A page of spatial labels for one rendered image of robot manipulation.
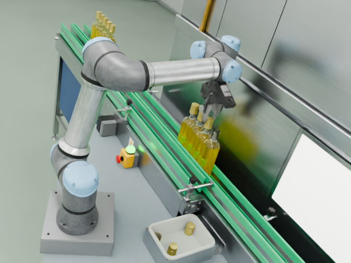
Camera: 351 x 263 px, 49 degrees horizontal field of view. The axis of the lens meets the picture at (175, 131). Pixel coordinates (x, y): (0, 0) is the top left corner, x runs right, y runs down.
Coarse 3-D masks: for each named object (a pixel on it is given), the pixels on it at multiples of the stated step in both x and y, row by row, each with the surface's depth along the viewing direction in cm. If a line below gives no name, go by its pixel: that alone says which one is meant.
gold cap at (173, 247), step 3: (171, 243) 144; (174, 243) 145; (171, 246) 143; (174, 246) 143; (177, 246) 144; (168, 249) 144; (171, 249) 143; (174, 249) 142; (168, 252) 144; (171, 252) 143; (174, 252) 143; (171, 255) 144; (174, 255) 145
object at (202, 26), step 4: (208, 0) 173; (208, 4) 174; (208, 8) 175; (204, 12) 177; (208, 12) 177; (204, 16) 177; (204, 20) 178; (204, 24) 179; (200, 28) 180; (204, 28) 180
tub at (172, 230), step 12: (180, 216) 154; (192, 216) 156; (156, 228) 148; (168, 228) 152; (180, 228) 156; (204, 228) 151; (156, 240) 140; (168, 240) 151; (180, 240) 152; (192, 240) 154; (204, 240) 151; (180, 252) 147; (192, 252) 140
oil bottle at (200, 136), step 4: (200, 132) 163; (196, 136) 165; (200, 136) 163; (204, 136) 162; (208, 136) 163; (196, 140) 165; (200, 140) 163; (204, 140) 162; (196, 144) 165; (200, 144) 163; (192, 148) 168; (196, 148) 166; (200, 148) 164; (192, 152) 169; (196, 152) 166; (192, 156) 169; (196, 156) 166; (196, 160) 167
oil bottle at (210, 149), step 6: (204, 144) 161; (210, 144) 158; (216, 144) 159; (204, 150) 161; (210, 150) 158; (216, 150) 160; (204, 156) 161; (210, 156) 161; (216, 156) 163; (198, 162) 165; (204, 162) 162; (210, 162) 163; (204, 168) 163; (210, 168) 165
